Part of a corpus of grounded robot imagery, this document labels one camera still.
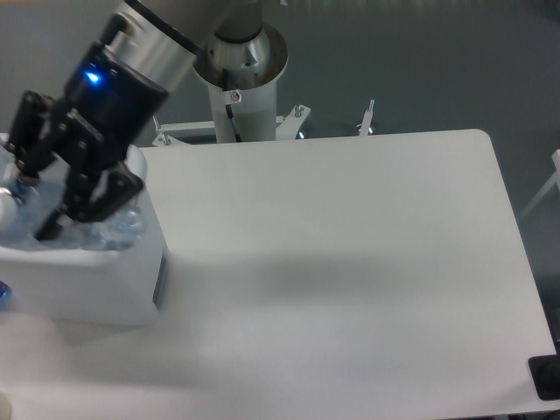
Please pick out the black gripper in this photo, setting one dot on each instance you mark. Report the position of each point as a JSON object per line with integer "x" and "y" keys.
{"x": 106, "y": 104}

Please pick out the clear crushed water bottle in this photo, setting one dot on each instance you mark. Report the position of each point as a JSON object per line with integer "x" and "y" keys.
{"x": 24, "y": 208}

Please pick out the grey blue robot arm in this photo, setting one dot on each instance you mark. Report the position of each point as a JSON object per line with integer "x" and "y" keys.
{"x": 144, "y": 51}

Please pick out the white open trash can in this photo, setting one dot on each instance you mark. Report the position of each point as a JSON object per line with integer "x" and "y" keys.
{"x": 116, "y": 287}

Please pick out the black device at table corner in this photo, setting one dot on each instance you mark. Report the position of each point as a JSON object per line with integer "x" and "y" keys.
{"x": 545, "y": 374}

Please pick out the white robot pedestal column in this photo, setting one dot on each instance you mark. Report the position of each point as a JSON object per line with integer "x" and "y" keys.
{"x": 241, "y": 80}

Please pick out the white pedestal base frame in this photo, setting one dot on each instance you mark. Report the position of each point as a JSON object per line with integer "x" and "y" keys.
{"x": 287, "y": 127}

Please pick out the white frame at right edge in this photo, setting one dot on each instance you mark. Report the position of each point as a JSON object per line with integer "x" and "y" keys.
{"x": 552, "y": 183}

